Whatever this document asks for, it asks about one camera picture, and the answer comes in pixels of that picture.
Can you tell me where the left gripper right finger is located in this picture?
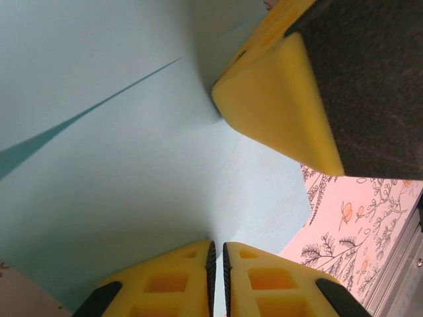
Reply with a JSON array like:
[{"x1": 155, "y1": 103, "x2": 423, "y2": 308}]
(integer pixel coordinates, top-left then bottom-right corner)
[{"x1": 223, "y1": 242, "x2": 371, "y2": 317}]

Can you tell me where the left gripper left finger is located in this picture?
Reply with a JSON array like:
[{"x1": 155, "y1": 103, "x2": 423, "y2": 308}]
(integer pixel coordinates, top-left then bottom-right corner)
[{"x1": 71, "y1": 240, "x2": 216, "y2": 317}]

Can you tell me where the light blue paper sheet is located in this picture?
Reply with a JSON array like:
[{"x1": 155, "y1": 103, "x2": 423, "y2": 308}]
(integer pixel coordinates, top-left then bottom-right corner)
[{"x1": 0, "y1": 0, "x2": 313, "y2": 317}]

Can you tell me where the aluminium frame rail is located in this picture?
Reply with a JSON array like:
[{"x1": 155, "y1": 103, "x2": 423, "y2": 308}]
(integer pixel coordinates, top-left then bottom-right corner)
[{"x1": 358, "y1": 188, "x2": 423, "y2": 317}]

